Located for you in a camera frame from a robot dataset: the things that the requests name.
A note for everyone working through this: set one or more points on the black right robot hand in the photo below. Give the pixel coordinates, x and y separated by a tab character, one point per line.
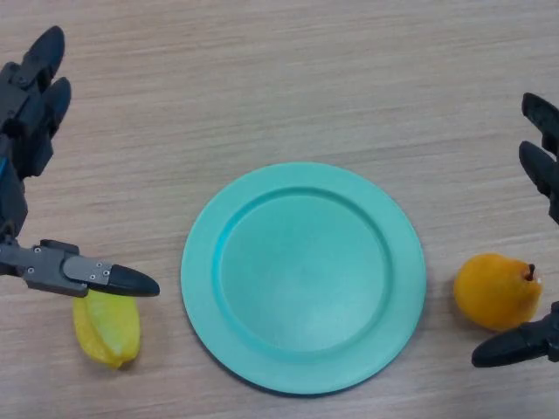
541	131

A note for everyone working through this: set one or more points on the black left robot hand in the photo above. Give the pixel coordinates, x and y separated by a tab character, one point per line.
26	131

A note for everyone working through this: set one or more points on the yellow pear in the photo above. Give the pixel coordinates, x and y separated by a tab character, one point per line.
495	292

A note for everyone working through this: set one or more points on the green round plate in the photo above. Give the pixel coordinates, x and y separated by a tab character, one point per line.
303	279

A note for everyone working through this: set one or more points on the yellow starfruit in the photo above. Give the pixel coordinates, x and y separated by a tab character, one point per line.
109	329

